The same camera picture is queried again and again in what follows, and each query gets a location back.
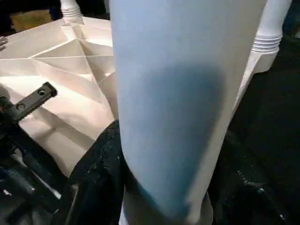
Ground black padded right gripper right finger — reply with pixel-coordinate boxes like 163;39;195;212
206;131;292;225

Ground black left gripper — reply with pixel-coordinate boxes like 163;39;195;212
0;82;71;221

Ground white plastic table leg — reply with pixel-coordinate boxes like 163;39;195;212
109;0;268;225
251;0;293;54
60;0;85;20

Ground white plastic table top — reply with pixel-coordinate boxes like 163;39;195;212
0;16;263;179

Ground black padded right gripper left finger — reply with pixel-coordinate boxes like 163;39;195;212
49;120;127;225

